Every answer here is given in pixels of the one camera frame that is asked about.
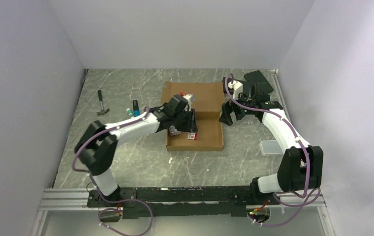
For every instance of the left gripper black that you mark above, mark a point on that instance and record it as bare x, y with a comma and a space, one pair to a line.
190, 126

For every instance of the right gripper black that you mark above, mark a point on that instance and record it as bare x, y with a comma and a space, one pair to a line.
227, 108

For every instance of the red staples box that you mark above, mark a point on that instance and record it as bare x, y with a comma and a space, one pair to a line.
192, 136

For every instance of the blue capped marker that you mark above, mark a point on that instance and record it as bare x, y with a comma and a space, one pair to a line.
135, 106

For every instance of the green white glue stick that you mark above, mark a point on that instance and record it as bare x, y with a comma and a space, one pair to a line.
130, 113

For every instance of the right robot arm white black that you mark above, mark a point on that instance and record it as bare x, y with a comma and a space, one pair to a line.
301, 165

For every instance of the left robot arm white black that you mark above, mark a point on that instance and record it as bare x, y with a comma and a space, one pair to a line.
97, 146

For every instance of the black foam block near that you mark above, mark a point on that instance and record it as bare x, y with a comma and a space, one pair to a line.
245, 86

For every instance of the black foam block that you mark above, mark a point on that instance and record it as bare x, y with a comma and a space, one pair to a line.
255, 77
245, 86

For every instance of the black foam block far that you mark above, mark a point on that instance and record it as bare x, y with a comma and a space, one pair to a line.
255, 77

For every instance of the white rectangular tray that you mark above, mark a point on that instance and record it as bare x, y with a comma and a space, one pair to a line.
270, 147

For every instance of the small black hammer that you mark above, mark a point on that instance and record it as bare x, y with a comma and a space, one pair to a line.
103, 111

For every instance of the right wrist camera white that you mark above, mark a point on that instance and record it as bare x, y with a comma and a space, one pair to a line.
235, 88

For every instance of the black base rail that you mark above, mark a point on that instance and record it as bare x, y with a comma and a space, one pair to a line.
234, 201

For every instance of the aluminium frame rail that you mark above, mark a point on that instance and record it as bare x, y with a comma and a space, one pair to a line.
72, 199

